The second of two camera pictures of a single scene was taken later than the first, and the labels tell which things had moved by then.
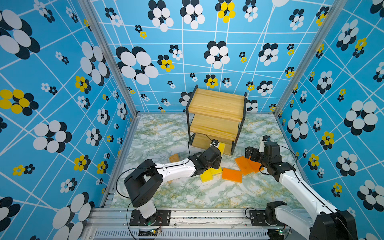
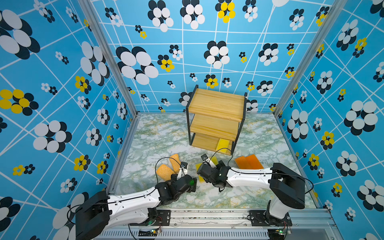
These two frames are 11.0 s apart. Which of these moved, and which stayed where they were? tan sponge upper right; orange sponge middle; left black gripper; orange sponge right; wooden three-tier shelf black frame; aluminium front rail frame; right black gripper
Moved: left black gripper; right black gripper
Stayed: aluminium front rail frame; wooden three-tier shelf black frame; orange sponge middle; orange sponge right; tan sponge upper right
